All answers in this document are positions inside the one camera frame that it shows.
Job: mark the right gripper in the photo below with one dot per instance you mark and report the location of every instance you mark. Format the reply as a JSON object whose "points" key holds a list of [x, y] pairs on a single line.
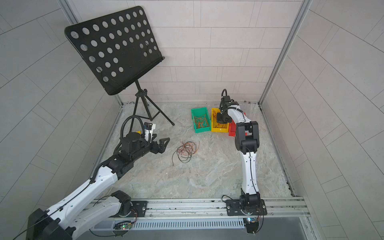
{"points": [[221, 120]]}

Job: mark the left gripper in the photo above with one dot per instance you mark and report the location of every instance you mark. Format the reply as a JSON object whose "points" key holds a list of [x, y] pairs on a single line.
{"points": [[161, 148]]}

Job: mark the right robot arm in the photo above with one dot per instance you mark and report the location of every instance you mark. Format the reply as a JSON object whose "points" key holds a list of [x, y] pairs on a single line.
{"points": [[247, 142]]}

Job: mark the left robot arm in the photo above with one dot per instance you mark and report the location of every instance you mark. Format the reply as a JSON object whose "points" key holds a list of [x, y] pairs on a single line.
{"points": [[131, 147]]}

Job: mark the yellow plastic bin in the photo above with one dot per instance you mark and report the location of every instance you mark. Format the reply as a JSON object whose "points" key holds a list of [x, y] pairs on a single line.
{"points": [[215, 127]]}

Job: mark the red plastic bin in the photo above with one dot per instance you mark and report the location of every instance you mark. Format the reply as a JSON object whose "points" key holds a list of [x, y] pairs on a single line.
{"points": [[231, 130]]}

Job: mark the green plastic bin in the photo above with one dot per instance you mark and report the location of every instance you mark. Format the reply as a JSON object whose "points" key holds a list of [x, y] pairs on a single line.
{"points": [[201, 120]]}

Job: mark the left green circuit board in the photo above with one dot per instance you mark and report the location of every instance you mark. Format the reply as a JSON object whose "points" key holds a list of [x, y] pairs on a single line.
{"points": [[124, 226]]}

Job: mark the green circuit board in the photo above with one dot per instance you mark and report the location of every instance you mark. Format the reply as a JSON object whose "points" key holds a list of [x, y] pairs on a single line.
{"points": [[124, 226], [251, 225]]}

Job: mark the black perforated music stand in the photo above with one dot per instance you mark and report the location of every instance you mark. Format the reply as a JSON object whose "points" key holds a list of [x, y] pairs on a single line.
{"points": [[119, 49]]}

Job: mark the right green circuit board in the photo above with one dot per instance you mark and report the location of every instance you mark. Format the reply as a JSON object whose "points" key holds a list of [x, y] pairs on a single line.
{"points": [[251, 225]]}

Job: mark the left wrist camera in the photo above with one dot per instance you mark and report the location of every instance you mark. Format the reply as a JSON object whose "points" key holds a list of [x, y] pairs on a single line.
{"points": [[149, 131]]}

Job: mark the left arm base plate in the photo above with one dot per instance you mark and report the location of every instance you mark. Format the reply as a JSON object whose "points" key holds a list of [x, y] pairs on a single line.
{"points": [[136, 207]]}

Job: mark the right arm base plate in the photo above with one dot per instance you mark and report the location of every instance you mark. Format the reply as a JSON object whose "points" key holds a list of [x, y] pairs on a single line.
{"points": [[235, 208]]}

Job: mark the aluminium mounting rail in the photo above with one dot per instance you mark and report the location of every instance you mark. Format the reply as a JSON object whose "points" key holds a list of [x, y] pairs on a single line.
{"points": [[184, 209]]}

